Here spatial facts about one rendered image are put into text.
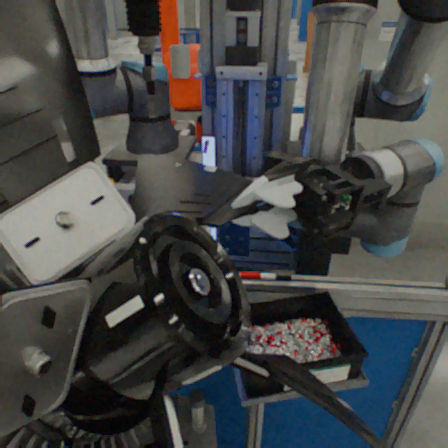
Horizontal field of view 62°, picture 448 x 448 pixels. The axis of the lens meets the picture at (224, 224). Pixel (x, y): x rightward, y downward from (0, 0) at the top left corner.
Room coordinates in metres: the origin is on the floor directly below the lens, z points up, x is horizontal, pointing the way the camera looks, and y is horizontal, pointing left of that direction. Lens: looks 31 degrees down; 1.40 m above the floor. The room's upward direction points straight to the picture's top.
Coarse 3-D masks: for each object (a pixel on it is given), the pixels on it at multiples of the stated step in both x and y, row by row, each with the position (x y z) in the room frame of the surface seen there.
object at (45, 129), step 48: (0, 0) 0.37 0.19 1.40; (48, 0) 0.41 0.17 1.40; (0, 48) 0.33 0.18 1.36; (48, 48) 0.35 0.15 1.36; (0, 96) 0.30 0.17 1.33; (48, 96) 0.31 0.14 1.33; (0, 144) 0.27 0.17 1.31; (48, 144) 0.28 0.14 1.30; (96, 144) 0.29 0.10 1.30; (0, 192) 0.24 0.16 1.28
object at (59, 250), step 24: (96, 168) 0.28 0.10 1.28; (48, 192) 0.26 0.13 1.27; (72, 192) 0.26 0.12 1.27; (96, 192) 0.26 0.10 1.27; (0, 216) 0.24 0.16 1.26; (24, 216) 0.24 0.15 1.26; (48, 216) 0.24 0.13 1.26; (96, 216) 0.25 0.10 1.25; (120, 216) 0.25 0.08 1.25; (0, 240) 0.23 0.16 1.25; (24, 240) 0.23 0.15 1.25; (48, 240) 0.23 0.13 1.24; (72, 240) 0.23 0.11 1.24; (96, 240) 0.24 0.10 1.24; (24, 264) 0.22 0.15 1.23; (48, 264) 0.22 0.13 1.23; (72, 264) 0.22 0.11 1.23
